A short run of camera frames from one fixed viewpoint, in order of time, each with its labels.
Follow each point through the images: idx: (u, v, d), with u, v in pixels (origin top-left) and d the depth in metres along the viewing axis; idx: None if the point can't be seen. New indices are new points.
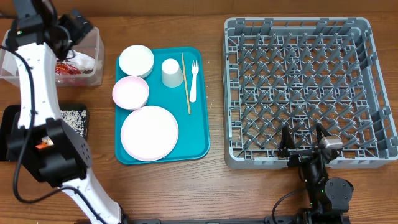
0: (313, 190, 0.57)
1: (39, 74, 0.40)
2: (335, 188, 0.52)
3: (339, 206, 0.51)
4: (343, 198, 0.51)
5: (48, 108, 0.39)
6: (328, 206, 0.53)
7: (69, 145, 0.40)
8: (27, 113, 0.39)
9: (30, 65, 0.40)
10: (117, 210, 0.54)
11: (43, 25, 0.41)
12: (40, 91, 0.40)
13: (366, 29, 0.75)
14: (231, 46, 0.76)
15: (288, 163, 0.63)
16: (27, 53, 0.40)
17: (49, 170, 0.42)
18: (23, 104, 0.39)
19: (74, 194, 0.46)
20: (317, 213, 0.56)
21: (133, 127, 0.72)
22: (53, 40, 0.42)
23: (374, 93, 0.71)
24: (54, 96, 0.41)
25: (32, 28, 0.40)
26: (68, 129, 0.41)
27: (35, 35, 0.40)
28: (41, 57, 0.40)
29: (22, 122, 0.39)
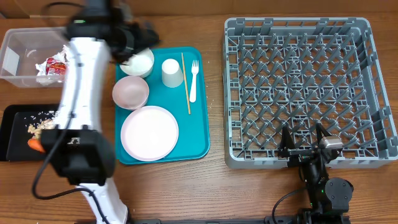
0: (313, 190, 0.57)
1: (86, 73, 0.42)
2: (335, 188, 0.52)
3: (339, 206, 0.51)
4: (343, 198, 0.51)
5: (87, 113, 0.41)
6: (328, 206, 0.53)
7: (96, 156, 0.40)
8: (65, 111, 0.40)
9: (81, 61, 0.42)
10: (124, 214, 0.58)
11: (106, 20, 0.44)
12: (84, 94, 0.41)
13: (366, 29, 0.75)
14: (231, 46, 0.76)
15: (289, 163, 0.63)
16: (82, 48, 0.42)
17: (71, 170, 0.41)
18: (64, 102, 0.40)
19: (89, 195, 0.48)
20: (317, 213, 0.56)
21: (141, 126, 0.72)
22: (110, 38, 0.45)
23: (374, 93, 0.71)
24: (95, 101, 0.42)
25: (94, 21, 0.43)
26: (101, 139, 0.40)
27: (95, 28, 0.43)
28: (95, 55, 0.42)
29: (59, 121, 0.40)
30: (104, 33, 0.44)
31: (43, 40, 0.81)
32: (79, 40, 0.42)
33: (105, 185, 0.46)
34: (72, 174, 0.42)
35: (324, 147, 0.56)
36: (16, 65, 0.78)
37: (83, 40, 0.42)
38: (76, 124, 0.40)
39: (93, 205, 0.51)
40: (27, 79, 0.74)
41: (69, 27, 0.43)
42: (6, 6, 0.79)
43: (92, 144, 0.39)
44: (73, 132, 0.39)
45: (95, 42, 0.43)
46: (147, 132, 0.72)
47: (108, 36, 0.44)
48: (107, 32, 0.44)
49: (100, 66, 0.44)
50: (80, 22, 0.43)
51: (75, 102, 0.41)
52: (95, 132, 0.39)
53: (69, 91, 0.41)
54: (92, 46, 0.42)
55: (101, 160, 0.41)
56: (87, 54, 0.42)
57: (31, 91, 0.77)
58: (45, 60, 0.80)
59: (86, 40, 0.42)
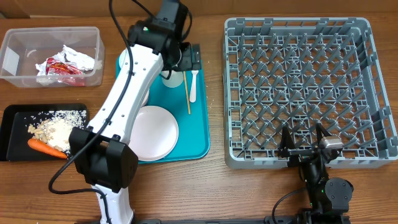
0: (314, 190, 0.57)
1: (134, 83, 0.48)
2: (335, 188, 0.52)
3: (340, 206, 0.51)
4: (343, 198, 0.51)
5: (123, 122, 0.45)
6: (328, 206, 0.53)
7: (117, 166, 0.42)
8: (103, 116, 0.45)
9: (134, 71, 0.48)
10: (128, 219, 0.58)
11: (171, 34, 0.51)
12: (127, 103, 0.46)
13: (366, 29, 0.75)
14: (231, 46, 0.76)
15: (289, 163, 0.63)
16: (138, 57, 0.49)
17: (91, 172, 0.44)
18: (105, 106, 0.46)
19: (100, 198, 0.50)
20: (317, 213, 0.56)
21: (157, 127, 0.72)
22: (168, 50, 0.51)
23: (374, 93, 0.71)
24: (132, 114, 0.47)
25: (161, 31, 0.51)
26: (127, 152, 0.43)
27: (161, 37, 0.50)
28: (147, 68, 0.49)
29: (94, 123, 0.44)
30: (165, 48, 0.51)
31: (43, 40, 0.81)
32: (138, 50, 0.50)
33: (119, 192, 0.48)
34: (92, 175, 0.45)
35: (324, 146, 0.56)
36: (16, 65, 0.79)
37: (143, 50, 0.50)
38: (111, 129, 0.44)
39: (102, 206, 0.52)
40: (27, 79, 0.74)
41: (135, 31, 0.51)
42: (6, 6, 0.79)
43: (119, 155, 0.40)
44: (102, 137, 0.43)
45: (152, 56, 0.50)
46: (161, 134, 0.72)
47: (167, 50, 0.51)
48: (168, 46, 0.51)
49: (146, 81, 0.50)
50: (146, 31, 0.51)
51: (117, 107, 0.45)
52: (124, 144, 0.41)
53: (117, 94, 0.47)
54: (147, 60, 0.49)
55: (123, 171, 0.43)
56: (141, 66, 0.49)
57: (31, 91, 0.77)
58: (45, 60, 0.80)
59: (145, 52, 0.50)
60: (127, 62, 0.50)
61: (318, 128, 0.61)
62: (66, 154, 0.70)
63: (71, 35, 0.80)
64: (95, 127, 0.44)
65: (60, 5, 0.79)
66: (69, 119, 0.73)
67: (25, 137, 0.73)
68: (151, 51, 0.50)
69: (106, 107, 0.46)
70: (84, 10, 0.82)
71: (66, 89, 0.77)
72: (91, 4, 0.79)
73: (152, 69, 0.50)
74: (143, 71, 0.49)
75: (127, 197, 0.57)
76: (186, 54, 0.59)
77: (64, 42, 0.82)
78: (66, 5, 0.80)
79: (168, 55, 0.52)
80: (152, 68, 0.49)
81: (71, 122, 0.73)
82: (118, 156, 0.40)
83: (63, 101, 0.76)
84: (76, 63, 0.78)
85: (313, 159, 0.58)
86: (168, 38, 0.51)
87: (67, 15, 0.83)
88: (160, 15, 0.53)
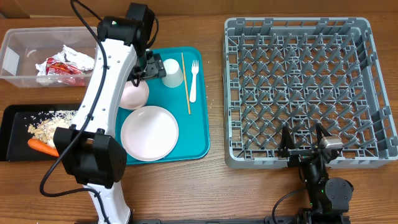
0: (314, 190, 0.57)
1: (110, 76, 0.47)
2: (335, 188, 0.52)
3: (340, 206, 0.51)
4: (343, 198, 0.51)
5: (104, 116, 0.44)
6: (328, 206, 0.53)
7: (106, 160, 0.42)
8: (84, 113, 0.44)
9: (108, 65, 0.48)
10: (126, 217, 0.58)
11: (140, 25, 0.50)
12: (106, 96, 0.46)
13: (366, 29, 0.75)
14: (231, 46, 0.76)
15: (289, 163, 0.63)
16: (112, 51, 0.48)
17: (81, 170, 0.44)
18: (84, 103, 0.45)
19: (94, 196, 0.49)
20: (317, 213, 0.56)
21: (146, 125, 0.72)
22: (139, 40, 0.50)
23: (374, 93, 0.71)
24: (114, 106, 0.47)
25: (129, 23, 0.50)
26: (115, 145, 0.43)
27: (130, 29, 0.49)
28: (121, 60, 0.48)
29: (76, 121, 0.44)
30: (135, 40, 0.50)
31: (43, 40, 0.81)
32: (109, 43, 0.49)
33: (111, 188, 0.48)
34: (83, 174, 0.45)
35: (324, 146, 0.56)
36: (15, 65, 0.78)
37: (114, 43, 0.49)
38: (94, 124, 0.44)
39: (97, 206, 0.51)
40: (27, 79, 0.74)
41: (104, 26, 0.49)
42: (6, 6, 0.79)
43: (106, 148, 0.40)
44: (86, 133, 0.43)
45: (125, 48, 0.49)
46: (150, 132, 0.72)
47: (138, 42, 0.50)
48: (138, 37, 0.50)
49: (122, 73, 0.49)
50: (114, 25, 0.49)
51: (97, 102, 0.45)
52: (109, 137, 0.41)
53: (94, 89, 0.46)
54: (120, 52, 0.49)
55: (112, 165, 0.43)
56: (115, 60, 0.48)
57: (31, 91, 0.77)
58: (45, 60, 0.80)
59: (116, 45, 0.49)
60: (101, 57, 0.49)
61: (318, 128, 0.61)
62: None
63: (70, 35, 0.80)
64: (78, 125, 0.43)
65: (59, 5, 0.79)
66: (70, 120, 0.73)
67: (25, 137, 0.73)
68: (122, 43, 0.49)
69: (86, 104, 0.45)
70: (84, 10, 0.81)
71: (67, 89, 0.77)
72: (91, 5, 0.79)
73: (125, 60, 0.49)
74: (117, 63, 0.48)
75: (122, 195, 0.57)
76: (151, 61, 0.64)
77: (64, 42, 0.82)
78: (66, 5, 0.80)
79: (139, 47, 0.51)
80: (126, 60, 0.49)
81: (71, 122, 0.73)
82: (105, 150, 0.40)
83: (63, 101, 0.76)
84: (76, 64, 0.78)
85: (313, 159, 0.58)
86: (138, 29, 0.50)
87: (67, 15, 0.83)
88: (130, 11, 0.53)
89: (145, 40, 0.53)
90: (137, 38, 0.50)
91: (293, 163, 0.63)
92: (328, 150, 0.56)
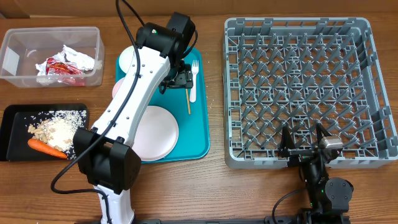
0: (313, 190, 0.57)
1: (140, 86, 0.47)
2: (335, 188, 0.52)
3: (340, 206, 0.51)
4: (343, 198, 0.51)
5: (127, 124, 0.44)
6: (327, 206, 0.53)
7: (119, 168, 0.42)
8: (109, 117, 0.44)
9: (140, 73, 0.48)
10: (129, 219, 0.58)
11: (180, 39, 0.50)
12: (132, 105, 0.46)
13: (366, 29, 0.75)
14: (231, 46, 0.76)
15: (289, 163, 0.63)
16: (146, 60, 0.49)
17: (94, 172, 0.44)
18: (109, 108, 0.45)
19: (102, 198, 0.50)
20: (317, 213, 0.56)
21: (164, 130, 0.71)
22: (176, 52, 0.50)
23: (374, 93, 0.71)
24: (137, 117, 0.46)
25: (169, 35, 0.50)
26: (131, 155, 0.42)
27: (168, 41, 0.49)
28: (154, 71, 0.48)
29: (98, 124, 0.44)
30: (172, 52, 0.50)
31: (43, 40, 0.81)
32: (145, 52, 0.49)
33: (120, 194, 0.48)
34: (95, 175, 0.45)
35: (324, 146, 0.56)
36: (16, 65, 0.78)
37: (150, 52, 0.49)
38: (115, 130, 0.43)
39: (104, 206, 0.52)
40: (27, 79, 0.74)
41: (143, 33, 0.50)
42: (6, 6, 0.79)
43: (122, 157, 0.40)
44: (105, 138, 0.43)
45: (159, 58, 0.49)
46: (164, 137, 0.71)
47: (175, 53, 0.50)
48: (175, 49, 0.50)
49: (153, 84, 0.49)
50: (155, 33, 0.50)
51: (122, 110, 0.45)
52: (127, 147, 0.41)
53: (124, 96, 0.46)
54: (154, 62, 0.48)
55: (125, 173, 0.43)
56: (148, 69, 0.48)
57: (31, 91, 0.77)
58: (45, 60, 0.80)
59: (152, 55, 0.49)
60: (134, 64, 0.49)
61: (318, 128, 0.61)
62: (66, 154, 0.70)
63: (71, 35, 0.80)
64: (99, 129, 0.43)
65: (59, 5, 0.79)
66: (69, 119, 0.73)
67: (25, 137, 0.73)
68: (158, 53, 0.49)
69: (111, 109, 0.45)
70: (85, 10, 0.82)
71: (67, 89, 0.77)
72: (91, 4, 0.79)
73: (158, 73, 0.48)
74: (150, 74, 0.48)
75: (129, 198, 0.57)
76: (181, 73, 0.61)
77: (64, 42, 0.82)
78: (66, 6, 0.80)
79: (174, 58, 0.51)
80: (159, 72, 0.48)
81: (71, 122, 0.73)
82: (121, 158, 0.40)
83: (63, 100, 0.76)
84: (76, 64, 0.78)
85: (313, 160, 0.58)
86: (177, 41, 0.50)
87: (67, 15, 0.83)
88: (174, 19, 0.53)
89: (181, 52, 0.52)
90: (173, 50, 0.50)
91: (293, 162, 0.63)
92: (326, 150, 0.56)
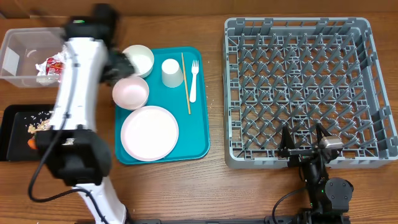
0: (313, 189, 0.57)
1: (81, 75, 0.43)
2: (335, 188, 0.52)
3: (340, 206, 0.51)
4: (343, 198, 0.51)
5: (81, 114, 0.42)
6: (328, 206, 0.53)
7: (91, 155, 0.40)
8: (61, 111, 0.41)
9: (78, 62, 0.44)
10: (122, 214, 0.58)
11: (108, 23, 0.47)
12: (81, 93, 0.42)
13: (366, 29, 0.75)
14: (231, 46, 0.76)
15: (289, 163, 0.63)
16: (79, 49, 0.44)
17: (67, 172, 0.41)
18: (58, 103, 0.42)
19: (86, 196, 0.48)
20: (317, 213, 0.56)
21: (145, 127, 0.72)
22: (108, 36, 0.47)
23: (374, 93, 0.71)
24: (89, 102, 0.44)
25: (96, 23, 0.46)
26: (97, 139, 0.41)
27: (96, 27, 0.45)
28: (92, 56, 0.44)
29: (53, 122, 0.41)
30: (102, 35, 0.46)
31: (43, 40, 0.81)
32: (78, 43, 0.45)
33: (101, 185, 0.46)
34: (69, 176, 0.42)
35: (324, 146, 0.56)
36: (16, 65, 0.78)
37: (82, 42, 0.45)
38: (72, 122, 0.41)
39: (90, 203, 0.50)
40: (27, 79, 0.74)
41: (70, 27, 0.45)
42: (6, 6, 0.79)
43: (88, 142, 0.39)
44: (66, 132, 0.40)
45: (92, 45, 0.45)
46: (148, 133, 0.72)
47: (107, 38, 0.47)
48: (106, 33, 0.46)
49: (96, 71, 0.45)
50: (81, 23, 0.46)
51: (72, 99, 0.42)
52: (89, 130, 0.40)
53: (66, 90, 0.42)
54: (89, 48, 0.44)
55: (97, 160, 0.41)
56: (84, 56, 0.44)
57: (30, 91, 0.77)
58: (45, 60, 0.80)
59: (84, 43, 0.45)
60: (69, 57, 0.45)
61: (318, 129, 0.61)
62: None
63: None
64: (56, 124, 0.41)
65: (59, 6, 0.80)
66: None
67: (25, 137, 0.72)
68: (90, 40, 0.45)
69: (61, 104, 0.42)
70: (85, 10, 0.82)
71: None
72: (91, 4, 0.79)
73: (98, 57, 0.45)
74: (89, 61, 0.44)
75: (114, 191, 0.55)
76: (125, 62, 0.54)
77: None
78: (66, 6, 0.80)
79: (109, 43, 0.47)
80: (97, 55, 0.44)
81: None
82: (88, 144, 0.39)
83: None
84: None
85: (313, 160, 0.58)
86: (104, 23, 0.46)
87: (66, 15, 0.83)
88: (99, 5, 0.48)
89: (113, 37, 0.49)
90: (105, 35, 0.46)
91: (293, 162, 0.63)
92: (326, 149, 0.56)
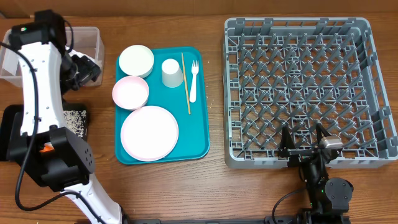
0: (313, 189, 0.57)
1: (41, 78, 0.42)
2: (334, 188, 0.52)
3: (340, 206, 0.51)
4: (343, 198, 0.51)
5: (51, 115, 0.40)
6: (328, 206, 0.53)
7: (71, 154, 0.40)
8: (30, 117, 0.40)
9: (35, 67, 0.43)
10: (118, 211, 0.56)
11: (48, 23, 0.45)
12: (45, 94, 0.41)
13: (366, 29, 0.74)
14: (231, 46, 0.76)
15: (290, 163, 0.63)
16: (33, 53, 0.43)
17: (51, 175, 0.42)
18: (27, 109, 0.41)
19: (76, 198, 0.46)
20: (317, 213, 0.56)
21: (143, 126, 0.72)
22: (56, 37, 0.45)
23: (374, 93, 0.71)
24: (57, 101, 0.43)
25: (35, 27, 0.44)
26: (74, 137, 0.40)
27: (40, 32, 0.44)
28: (46, 59, 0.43)
29: (25, 129, 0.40)
30: (53, 37, 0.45)
31: None
32: (28, 48, 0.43)
33: (89, 183, 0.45)
34: (55, 179, 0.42)
35: (324, 146, 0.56)
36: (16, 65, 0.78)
37: (32, 46, 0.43)
38: (44, 125, 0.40)
39: (83, 207, 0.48)
40: None
41: (13, 35, 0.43)
42: (6, 7, 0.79)
43: (65, 141, 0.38)
44: (40, 135, 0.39)
45: (43, 47, 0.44)
46: (146, 132, 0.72)
47: (57, 40, 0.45)
48: (55, 35, 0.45)
49: (53, 73, 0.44)
50: (25, 30, 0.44)
51: (38, 102, 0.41)
52: (64, 128, 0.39)
53: (31, 94, 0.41)
54: (41, 51, 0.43)
55: (79, 157, 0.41)
56: (39, 60, 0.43)
57: None
58: None
59: (35, 47, 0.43)
60: (23, 64, 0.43)
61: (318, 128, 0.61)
62: None
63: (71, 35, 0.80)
64: (28, 131, 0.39)
65: (59, 6, 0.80)
66: (69, 120, 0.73)
67: None
68: (40, 43, 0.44)
69: (28, 110, 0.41)
70: (84, 10, 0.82)
71: None
72: (90, 4, 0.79)
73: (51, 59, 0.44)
74: (43, 63, 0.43)
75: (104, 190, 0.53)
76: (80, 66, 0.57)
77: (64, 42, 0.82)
78: (66, 6, 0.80)
79: (60, 45, 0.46)
80: (51, 57, 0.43)
81: (71, 122, 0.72)
82: (66, 143, 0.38)
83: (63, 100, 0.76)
84: None
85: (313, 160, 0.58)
86: (51, 27, 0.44)
87: (67, 15, 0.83)
88: (36, 13, 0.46)
89: (63, 37, 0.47)
90: (54, 37, 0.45)
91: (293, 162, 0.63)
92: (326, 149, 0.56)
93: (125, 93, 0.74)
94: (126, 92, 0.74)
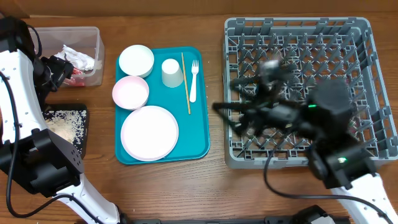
0: (311, 124, 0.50)
1: (15, 86, 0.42)
2: (344, 110, 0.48)
3: (352, 152, 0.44)
4: (336, 101, 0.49)
5: (31, 118, 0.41)
6: (328, 127, 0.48)
7: (57, 155, 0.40)
8: (10, 126, 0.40)
9: (7, 76, 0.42)
10: (114, 211, 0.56)
11: (15, 30, 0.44)
12: (22, 100, 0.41)
13: (366, 29, 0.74)
14: (231, 46, 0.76)
15: (254, 124, 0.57)
16: (3, 63, 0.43)
17: (41, 181, 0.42)
18: (5, 118, 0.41)
19: (70, 201, 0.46)
20: (341, 165, 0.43)
21: (142, 126, 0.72)
22: (25, 45, 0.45)
23: (374, 93, 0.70)
24: (35, 106, 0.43)
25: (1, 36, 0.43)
26: (58, 138, 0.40)
27: (7, 42, 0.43)
28: (17, 66, 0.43)
29: (7, 136, 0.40)
30: (20, 45, 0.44)
31: (43, 40, 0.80)
32: None
33: (81, 183, 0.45)
34: (45, 184, 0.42)
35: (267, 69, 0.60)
36: None
37: (2, 56, 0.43)
38: (26, 129, 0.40)
39: (78, 210, 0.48)
40: None
41: None
42: (5, 7, 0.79)
43: (49, 142, 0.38)
44: (23, 140, 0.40)
45: (12, 55, 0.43)
46: (145, 132, 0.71)
47: (25, 46, 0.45)
48: (21, 43, 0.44)
49: (27, 79, 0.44)
50: None
51: (16, 107, 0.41)
52: (47, 131, 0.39)
53: (7, 102, 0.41)
54: (11, 59, 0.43)
55: (67, 157, 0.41)
56: (10, 67, 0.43)
57: None
58: None
59: (3, 56, 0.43)
60: None
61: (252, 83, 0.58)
62: None
63: (71, 35, 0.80)
64: (10, 139, 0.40)
65: (59, 6, 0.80)
66: (69, 120, 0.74)
67: None
68: (8, 52, 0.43)
69: (7, 119, 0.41)
70: (85, 10, 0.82)
71: (67, 89, 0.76)
72: (90, 4, 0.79)
73: (22, 65, 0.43)
74: (15, 71, 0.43)
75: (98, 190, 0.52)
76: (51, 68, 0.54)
77: (64, 42, 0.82)
78: (66, 7, 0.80)
79: (29, 52, 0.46)
80: (21, 63, 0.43)
81: (71, 122, 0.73)
82: (50, 144, 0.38)
83: (63, 100, 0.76)
84: (76, 64, 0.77)
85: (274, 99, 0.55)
86: (17, 35, 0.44)
87: (67, 15, 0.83)
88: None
89: (30, 42, 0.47)
90: (22, 45, 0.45)
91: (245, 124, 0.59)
92: None
93: (124, 93, 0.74)
94: (125, 93, 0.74)
